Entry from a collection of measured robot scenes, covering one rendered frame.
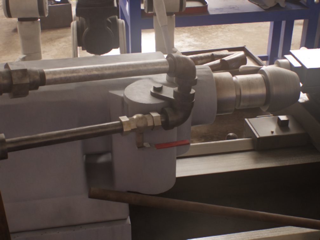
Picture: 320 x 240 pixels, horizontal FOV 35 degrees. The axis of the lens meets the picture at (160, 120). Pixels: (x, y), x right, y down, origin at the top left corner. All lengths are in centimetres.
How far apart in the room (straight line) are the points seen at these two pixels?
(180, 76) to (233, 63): 238
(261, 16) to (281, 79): 194
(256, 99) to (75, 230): 40
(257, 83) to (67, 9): 379
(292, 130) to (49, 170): 66
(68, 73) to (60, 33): 390
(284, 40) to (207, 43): 91
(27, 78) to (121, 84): 24
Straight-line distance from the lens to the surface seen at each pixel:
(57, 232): 88
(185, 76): 75
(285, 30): 353
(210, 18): 280
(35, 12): 164
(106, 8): 162
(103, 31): 164
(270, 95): 96
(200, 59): 319
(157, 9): 86
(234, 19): 284
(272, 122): 132
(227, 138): 164
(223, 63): 314
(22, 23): 168
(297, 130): 130
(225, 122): 307
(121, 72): 70
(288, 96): 97
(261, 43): 434
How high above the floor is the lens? 152
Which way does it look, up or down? 30 degrees down
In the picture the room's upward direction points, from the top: straight up
